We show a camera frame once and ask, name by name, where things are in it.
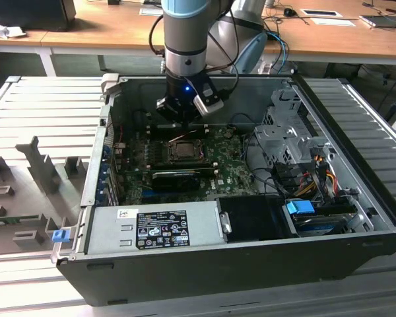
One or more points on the black box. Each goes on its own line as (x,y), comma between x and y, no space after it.
(29,13)

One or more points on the thin metal locking lever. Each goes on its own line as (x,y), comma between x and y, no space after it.
(184,136)

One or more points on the blue expansion slot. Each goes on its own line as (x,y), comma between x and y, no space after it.
(146,194)

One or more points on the crumpled white paper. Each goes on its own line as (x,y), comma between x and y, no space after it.
(6,31)

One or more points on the long wooden desk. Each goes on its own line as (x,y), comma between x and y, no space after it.
(85,29)

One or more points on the blue disk carrier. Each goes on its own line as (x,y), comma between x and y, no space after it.
(298,209)

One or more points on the black grey PC case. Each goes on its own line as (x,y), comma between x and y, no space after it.
(217,274)

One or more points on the green RAM stick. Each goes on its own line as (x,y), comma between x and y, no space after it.
(13,218)

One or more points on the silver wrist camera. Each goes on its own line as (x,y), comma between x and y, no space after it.
(211,106)

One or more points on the CPU socket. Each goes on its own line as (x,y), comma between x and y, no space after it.
(184,160)

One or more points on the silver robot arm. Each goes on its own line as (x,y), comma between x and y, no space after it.
(184,33)

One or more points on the black plastic shroud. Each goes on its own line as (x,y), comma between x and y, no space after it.
(250,218)

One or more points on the black computer mouse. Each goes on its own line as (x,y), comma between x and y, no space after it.
(289,12)

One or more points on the hard disk drive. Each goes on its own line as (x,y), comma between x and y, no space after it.
(320,226)

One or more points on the white paper sheet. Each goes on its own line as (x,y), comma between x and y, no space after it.
(333,22)

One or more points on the metal drive cage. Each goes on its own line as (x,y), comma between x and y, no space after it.
(277,138)

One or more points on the grey power supply unit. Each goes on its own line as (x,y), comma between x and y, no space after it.
(112,228)

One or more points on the graphics card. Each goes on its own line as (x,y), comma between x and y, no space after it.
(175,181)

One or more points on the blue plastic case latch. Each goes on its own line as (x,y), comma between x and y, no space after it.
(60,236)

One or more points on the green motherboard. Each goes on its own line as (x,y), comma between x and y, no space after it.
(231,165)

